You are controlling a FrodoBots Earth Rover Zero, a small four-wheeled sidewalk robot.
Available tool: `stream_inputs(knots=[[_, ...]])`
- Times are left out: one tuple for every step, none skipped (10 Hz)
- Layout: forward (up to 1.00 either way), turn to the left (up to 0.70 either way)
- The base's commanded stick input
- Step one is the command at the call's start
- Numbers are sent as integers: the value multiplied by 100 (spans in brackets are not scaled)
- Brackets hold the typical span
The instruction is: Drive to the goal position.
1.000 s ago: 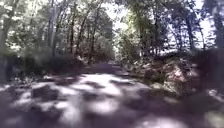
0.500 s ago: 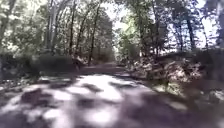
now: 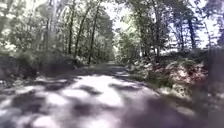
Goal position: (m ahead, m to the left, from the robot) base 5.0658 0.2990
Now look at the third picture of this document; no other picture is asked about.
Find grey dirt forest path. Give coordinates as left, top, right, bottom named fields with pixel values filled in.
left=0, top=61, right=214, bottom=128

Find wood of trees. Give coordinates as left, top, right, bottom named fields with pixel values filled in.
left=0, top=0, right=224, bottom=68

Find leaf-covered embankment with undergrowth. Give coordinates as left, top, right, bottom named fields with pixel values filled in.
left=124, top=48, right=224, bottom=121

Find dark undergrowth verge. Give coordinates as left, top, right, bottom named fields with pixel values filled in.
left=0, top=49, right=89, bottom=89

